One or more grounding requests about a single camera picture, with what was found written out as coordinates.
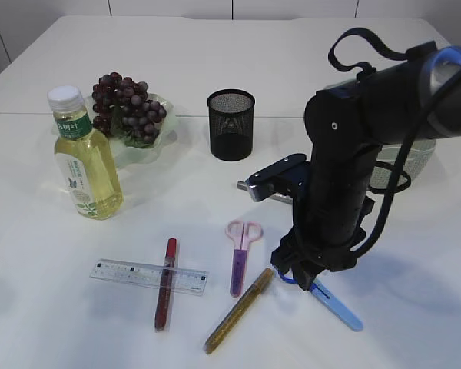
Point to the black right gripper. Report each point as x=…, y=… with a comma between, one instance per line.
x=307, y=261

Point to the blue scissors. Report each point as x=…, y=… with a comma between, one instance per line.
x=335, y=306

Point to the yellow tea bottle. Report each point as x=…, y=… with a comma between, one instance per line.
x=95, y=194

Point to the purple grape bunch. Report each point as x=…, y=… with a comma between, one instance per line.
x=123, y=109

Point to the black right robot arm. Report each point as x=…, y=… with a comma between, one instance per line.
x=348, y=126

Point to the gold glitter pen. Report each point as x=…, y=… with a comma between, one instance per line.
x=238, y=310

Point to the silver glitter pen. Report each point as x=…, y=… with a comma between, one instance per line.
x=277, y=197

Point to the transparent plastic ruler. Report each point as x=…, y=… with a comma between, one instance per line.
x=187, y=281

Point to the red glitter pen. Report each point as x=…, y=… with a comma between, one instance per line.
x=164, y=293

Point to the green woven plastic basket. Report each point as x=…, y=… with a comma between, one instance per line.
x=420, y=153

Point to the black mesh pen holder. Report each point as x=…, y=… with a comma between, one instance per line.
x=231, y=124

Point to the light green wavy plate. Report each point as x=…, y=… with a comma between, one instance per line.
x=138, y=150

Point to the pink purple scissors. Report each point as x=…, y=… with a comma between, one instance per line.
x=243, y=234

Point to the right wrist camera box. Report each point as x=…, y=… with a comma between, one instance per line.
x=276, y=177

